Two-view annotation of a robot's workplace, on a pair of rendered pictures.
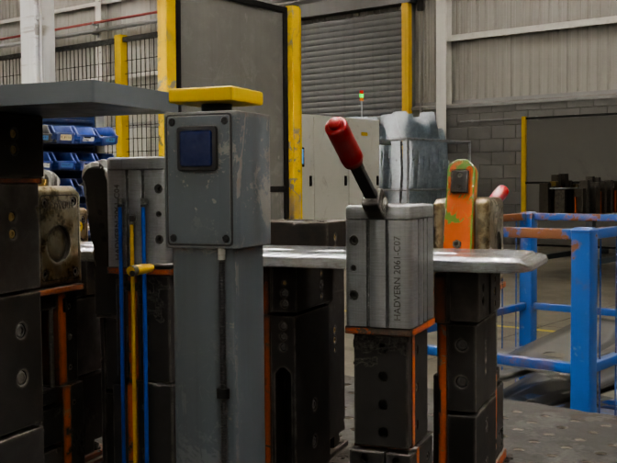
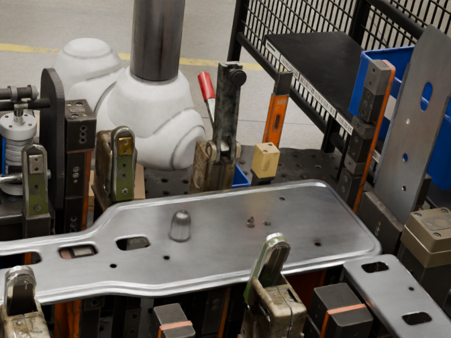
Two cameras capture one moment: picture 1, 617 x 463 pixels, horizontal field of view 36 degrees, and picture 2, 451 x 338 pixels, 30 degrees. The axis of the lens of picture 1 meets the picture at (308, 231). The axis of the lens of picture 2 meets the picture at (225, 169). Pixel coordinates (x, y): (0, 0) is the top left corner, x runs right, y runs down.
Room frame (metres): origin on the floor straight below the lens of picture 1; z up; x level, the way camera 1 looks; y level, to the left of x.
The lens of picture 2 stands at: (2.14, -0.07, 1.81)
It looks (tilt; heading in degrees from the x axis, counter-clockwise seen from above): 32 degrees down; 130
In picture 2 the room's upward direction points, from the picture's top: 10 degrees clockwise
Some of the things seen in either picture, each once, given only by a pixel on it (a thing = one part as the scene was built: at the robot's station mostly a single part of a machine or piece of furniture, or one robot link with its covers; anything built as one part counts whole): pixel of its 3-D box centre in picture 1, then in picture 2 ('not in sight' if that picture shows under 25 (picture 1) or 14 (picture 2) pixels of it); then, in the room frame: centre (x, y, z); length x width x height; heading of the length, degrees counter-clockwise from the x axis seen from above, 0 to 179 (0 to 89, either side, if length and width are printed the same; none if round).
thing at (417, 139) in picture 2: not in sight; (413, 127); (1.58, 1.07, 1.17); 0.12 x 0.01 x 0.34; 158
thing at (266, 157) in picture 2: not in sight; (251, 230); (1.38, 0.95, 0.88); 0.04 x 0.04 x 0.36; 68
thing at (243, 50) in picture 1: (234, 199); not in sight; (4.59, 0.36, 1.00); 1.04 x 0.14 x 2.00; 141
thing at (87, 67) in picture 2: not in sight; (88, 88); (0.83, 1.00, 0.91); 0.18 x 0.16 x 0.22; 7
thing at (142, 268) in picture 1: (162, 265); not in sight; (0.93, 0.15, 1.00); 0.12 x 0.01 x 0.01; 158
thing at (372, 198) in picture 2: not in sight; (368, 275); (1.58, 1.07, 0.85); 0.12 x 0.03 x 0.30; 158
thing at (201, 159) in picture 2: not in sight; (204, 226); (1.32, 0.90, 0.88); 0.07 x 0.06 x 0.35; 158
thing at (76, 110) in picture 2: not in sight; (71, 211); (1.18, 0.69, 0.91); 0.07 x 0.05 x 0.42; 158
